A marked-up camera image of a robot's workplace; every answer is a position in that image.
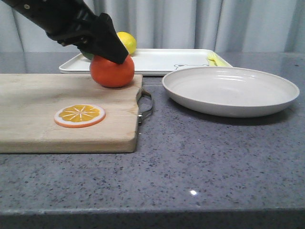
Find yellow lemon front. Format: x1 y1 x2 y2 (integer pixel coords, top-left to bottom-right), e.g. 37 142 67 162
117 31 137 54

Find green lime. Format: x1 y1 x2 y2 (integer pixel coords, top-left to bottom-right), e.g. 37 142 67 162
81 50 94 61

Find orange mandarin fruit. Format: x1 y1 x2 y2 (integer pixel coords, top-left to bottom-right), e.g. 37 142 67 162
90 55 134 88

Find wooden cutting board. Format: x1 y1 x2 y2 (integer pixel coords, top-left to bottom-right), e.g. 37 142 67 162
0 73 142 153

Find yellow-green stick far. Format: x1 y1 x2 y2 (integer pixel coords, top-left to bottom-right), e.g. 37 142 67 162
207 52 218 66

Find beige round plate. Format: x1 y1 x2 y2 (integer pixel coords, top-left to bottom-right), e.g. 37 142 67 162
162 67 300 118

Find grey curtain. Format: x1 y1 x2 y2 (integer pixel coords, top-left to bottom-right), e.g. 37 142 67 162
0 0 305 53

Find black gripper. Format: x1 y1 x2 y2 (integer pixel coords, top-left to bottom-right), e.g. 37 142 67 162
4 0 129 64

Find orange slice toy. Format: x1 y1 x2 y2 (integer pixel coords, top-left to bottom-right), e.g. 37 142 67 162
54 104 106 128

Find yellow-green stick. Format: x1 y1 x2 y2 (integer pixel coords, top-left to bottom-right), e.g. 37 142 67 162
207 52 218 66
215 56 232 67

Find yellow-green stick near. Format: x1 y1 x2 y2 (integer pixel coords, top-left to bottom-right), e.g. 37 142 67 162
215 56 232 67

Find white rectangular tray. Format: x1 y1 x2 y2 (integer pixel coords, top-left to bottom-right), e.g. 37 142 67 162
59 49 233 77

